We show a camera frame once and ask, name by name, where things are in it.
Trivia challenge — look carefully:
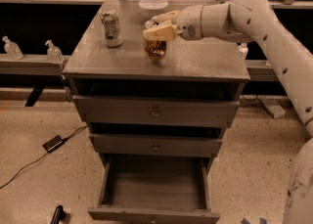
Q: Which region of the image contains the clear pump bottle far left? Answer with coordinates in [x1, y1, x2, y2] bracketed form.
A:
[2, 36, 23, 60]

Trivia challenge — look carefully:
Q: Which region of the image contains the black cylinder on floor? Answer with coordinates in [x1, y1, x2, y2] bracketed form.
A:
[50, 205, 65, 224]

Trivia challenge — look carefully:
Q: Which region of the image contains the black power cable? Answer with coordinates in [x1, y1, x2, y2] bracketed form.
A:
[0, 125, 88, 191]

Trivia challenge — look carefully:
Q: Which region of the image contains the clear pump bottle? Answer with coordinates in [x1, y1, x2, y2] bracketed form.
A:
[2, 36, 23, 60]
[239, 43, 248, 59]
[45, 40, 65, 65]

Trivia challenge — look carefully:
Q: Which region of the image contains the clear pump bottle right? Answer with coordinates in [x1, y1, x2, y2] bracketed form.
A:
[239, 43, 248, 59]

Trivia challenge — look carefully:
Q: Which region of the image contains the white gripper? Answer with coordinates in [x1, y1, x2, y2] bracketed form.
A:
[143, 5, 202, 41]

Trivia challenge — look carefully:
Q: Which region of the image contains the orange soda can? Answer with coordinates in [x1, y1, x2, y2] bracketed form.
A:
[143, 19, 168, 62]

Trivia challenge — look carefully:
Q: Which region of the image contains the grey brick on floor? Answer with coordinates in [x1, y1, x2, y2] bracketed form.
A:
[261, 99, 286, 119]

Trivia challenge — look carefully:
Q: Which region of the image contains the grey open bottom drawer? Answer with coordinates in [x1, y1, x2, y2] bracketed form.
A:
[88, 155, 220, 224]

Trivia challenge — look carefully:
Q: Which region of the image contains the grey metal drawer cabinet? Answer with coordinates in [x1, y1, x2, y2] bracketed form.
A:
[61, 0, 251, 224]

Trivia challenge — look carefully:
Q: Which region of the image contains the white bowl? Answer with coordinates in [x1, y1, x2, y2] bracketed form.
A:
[139, 0, 168, 19]

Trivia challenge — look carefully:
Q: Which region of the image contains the grey middle drawer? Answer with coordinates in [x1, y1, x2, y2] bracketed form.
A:
[90, 134, 222, 157]

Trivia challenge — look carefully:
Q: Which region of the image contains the grey top drawer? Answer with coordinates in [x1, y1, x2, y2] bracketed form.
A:
[73, 96, 239, 128]

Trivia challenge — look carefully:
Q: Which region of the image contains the black power adapter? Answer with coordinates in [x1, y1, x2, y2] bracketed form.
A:
[42, 135, 63, 153]

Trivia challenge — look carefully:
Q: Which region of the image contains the green white soda can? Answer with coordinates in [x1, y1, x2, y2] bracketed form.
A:
[101, 10, 122, 47]

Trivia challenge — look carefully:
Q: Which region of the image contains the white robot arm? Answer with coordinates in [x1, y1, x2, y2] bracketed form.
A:
[143, 0, 313, 224]

